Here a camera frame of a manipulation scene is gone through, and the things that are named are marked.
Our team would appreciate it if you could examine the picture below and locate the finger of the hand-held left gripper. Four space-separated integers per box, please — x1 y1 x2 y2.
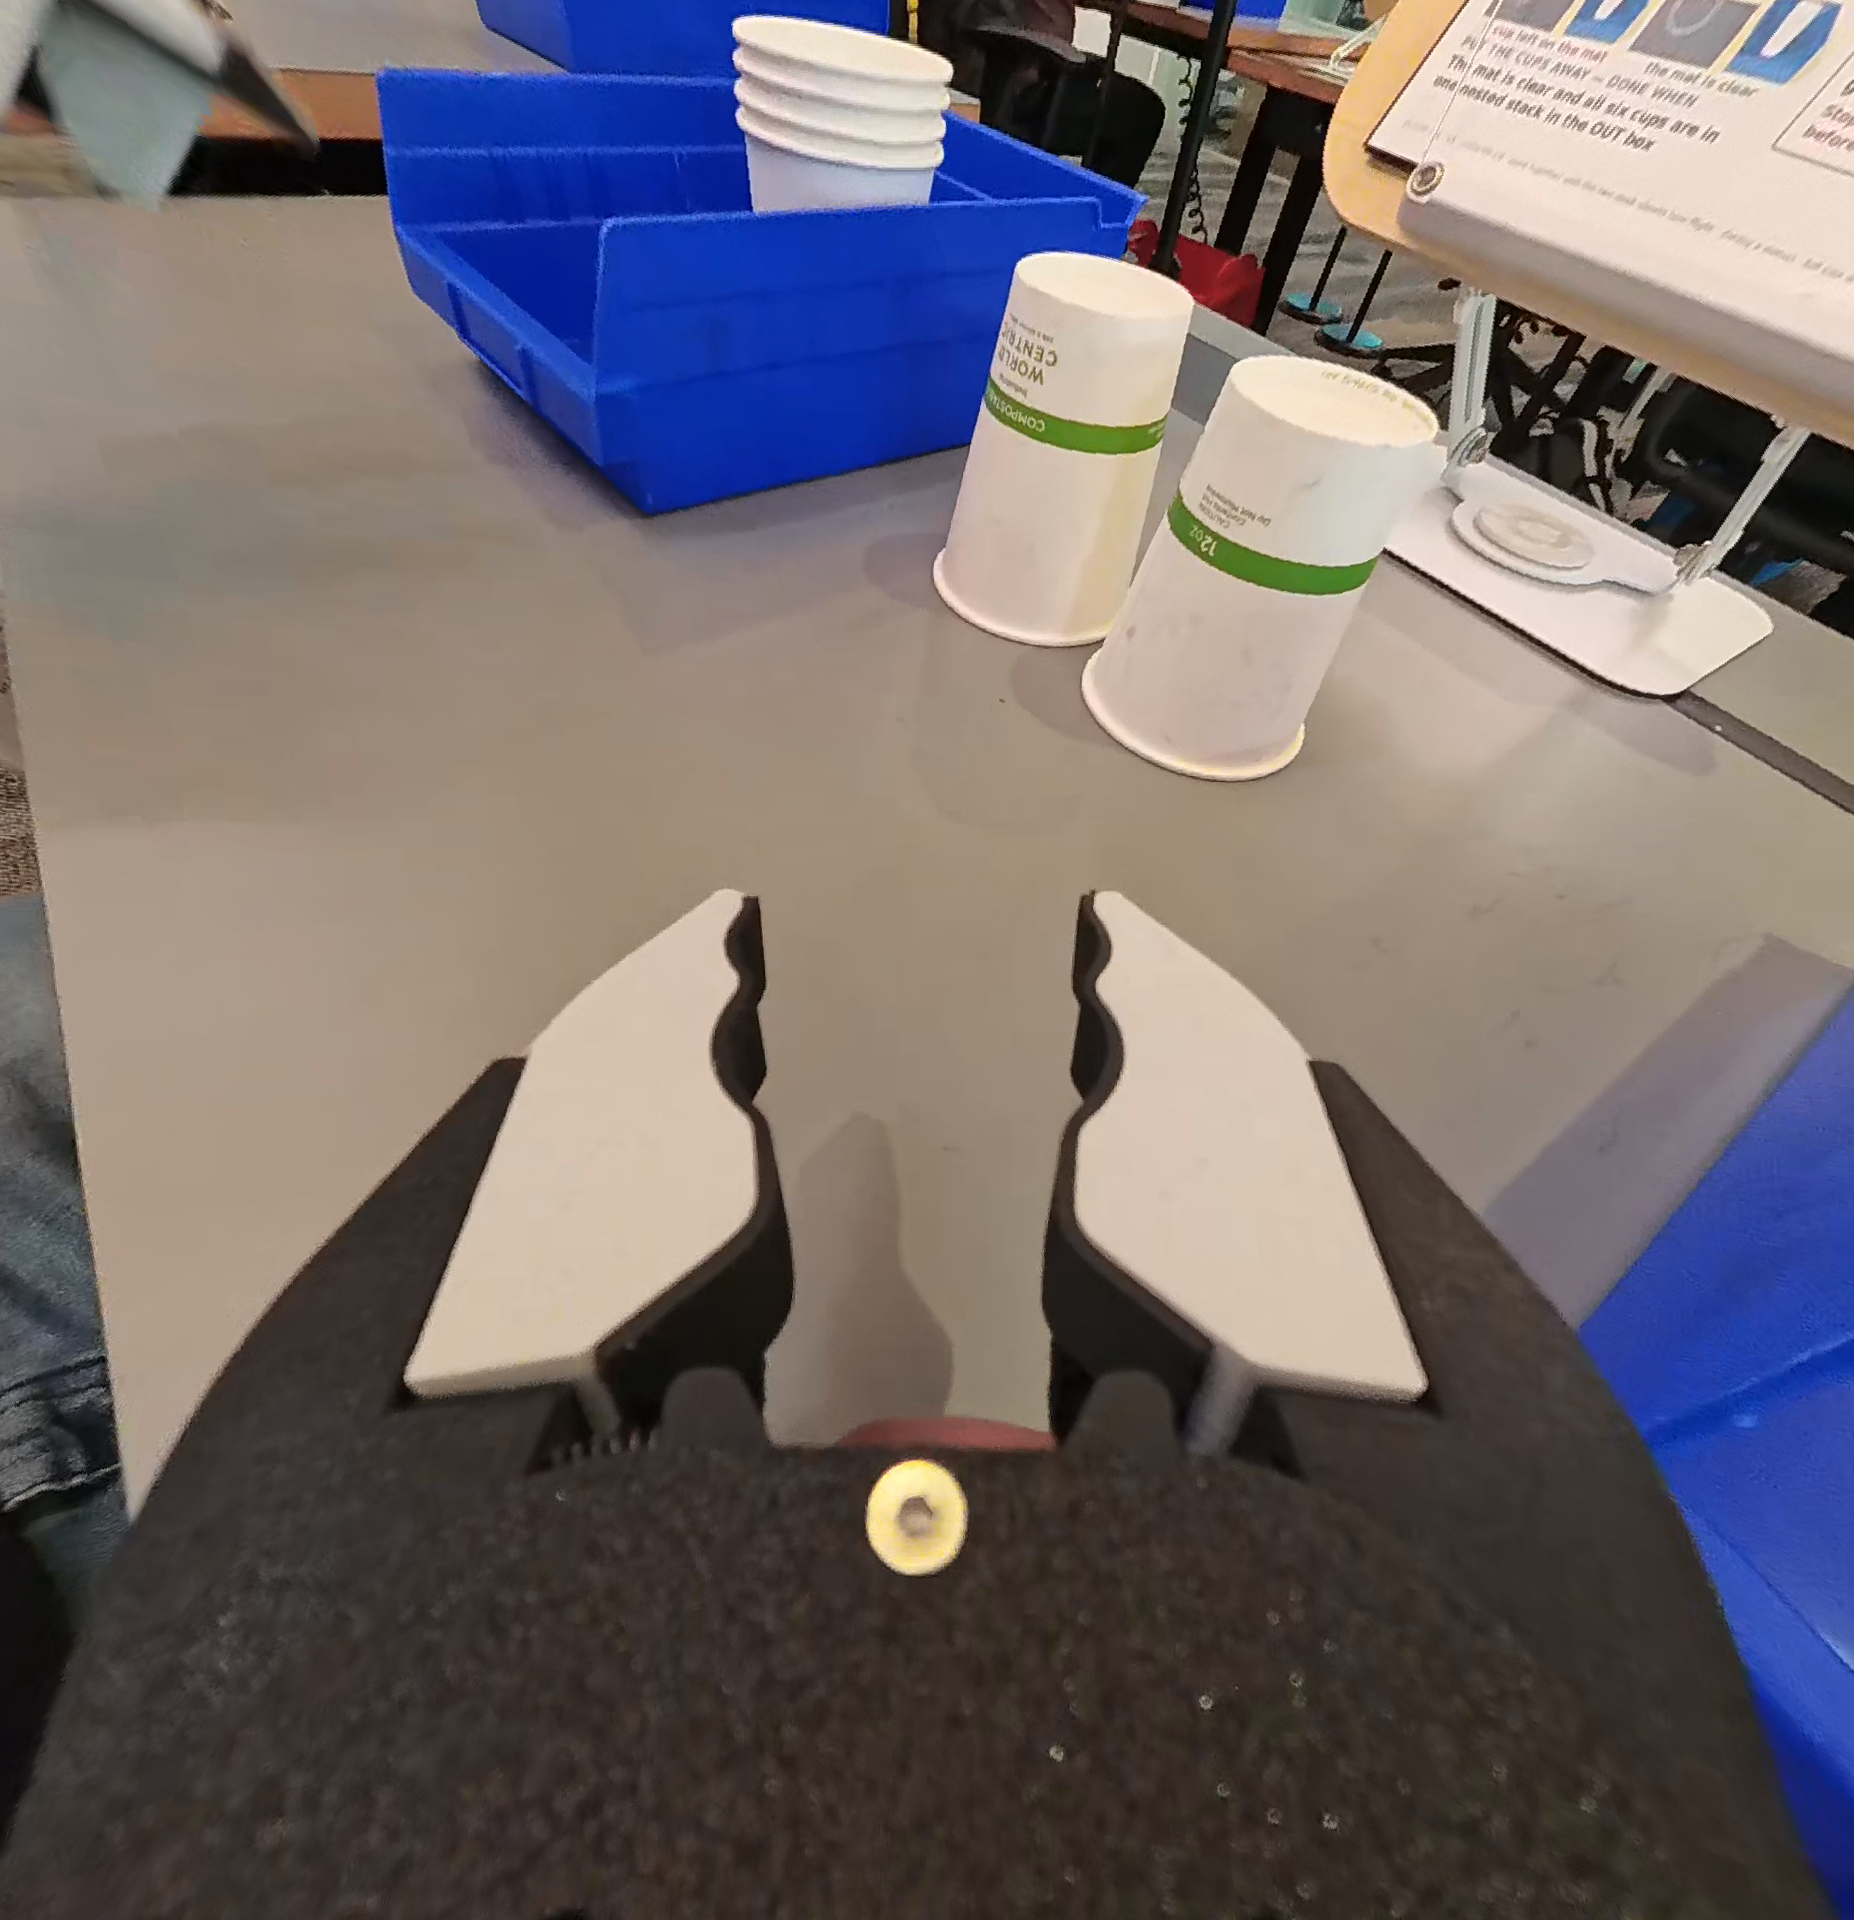
27 0 320 203

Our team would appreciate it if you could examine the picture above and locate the red storage box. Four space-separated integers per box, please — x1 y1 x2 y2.
1125 222 1263 329

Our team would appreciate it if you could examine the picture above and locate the blue plastic bin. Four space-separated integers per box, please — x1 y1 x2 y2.
376 66 1150 517
475 0 895 77
1576 999 1854 1920

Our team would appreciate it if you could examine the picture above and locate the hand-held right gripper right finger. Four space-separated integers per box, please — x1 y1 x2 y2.
1041 890 1431 1464

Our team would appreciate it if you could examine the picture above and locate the white instruction sheet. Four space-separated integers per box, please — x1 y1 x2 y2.
1365 0 1854 213

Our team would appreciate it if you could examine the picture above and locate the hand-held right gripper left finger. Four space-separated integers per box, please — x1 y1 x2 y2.
401 890 796 1464

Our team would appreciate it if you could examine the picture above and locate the wooden sign board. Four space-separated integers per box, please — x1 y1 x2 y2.
1323 0 1854 469

